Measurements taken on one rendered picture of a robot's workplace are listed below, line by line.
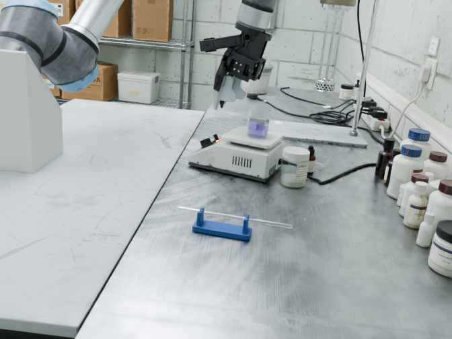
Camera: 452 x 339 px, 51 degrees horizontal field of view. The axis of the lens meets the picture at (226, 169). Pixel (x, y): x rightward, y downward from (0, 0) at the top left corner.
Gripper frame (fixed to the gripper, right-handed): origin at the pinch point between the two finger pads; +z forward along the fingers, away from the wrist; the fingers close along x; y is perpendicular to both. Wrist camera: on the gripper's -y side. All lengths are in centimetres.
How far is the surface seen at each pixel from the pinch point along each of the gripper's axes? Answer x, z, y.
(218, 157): -11.4, 7.9, 9.4
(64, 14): 137, 36, -180
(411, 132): 10.3, -10.1, 44.1
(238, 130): -3.8, 2.9, 9.0
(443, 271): -30, -1, 58
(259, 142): -9.8, 1.0, 16.9
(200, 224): -39.2, 8.1, 20.8
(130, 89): 160, 71, -135
